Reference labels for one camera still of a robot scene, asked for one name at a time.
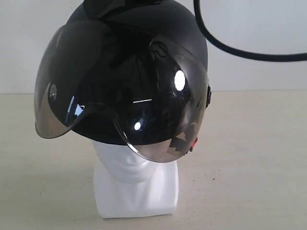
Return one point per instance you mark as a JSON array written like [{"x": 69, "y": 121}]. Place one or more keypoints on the black helmet with tinted visor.
[{"x": 137, "y": 83}]

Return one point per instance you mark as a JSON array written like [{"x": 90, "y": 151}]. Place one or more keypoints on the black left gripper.
[{"x": 124, "y": 9}]

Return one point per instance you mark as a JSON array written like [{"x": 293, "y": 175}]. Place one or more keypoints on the white mannequin head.
[{"x": 129, "y": 186}]

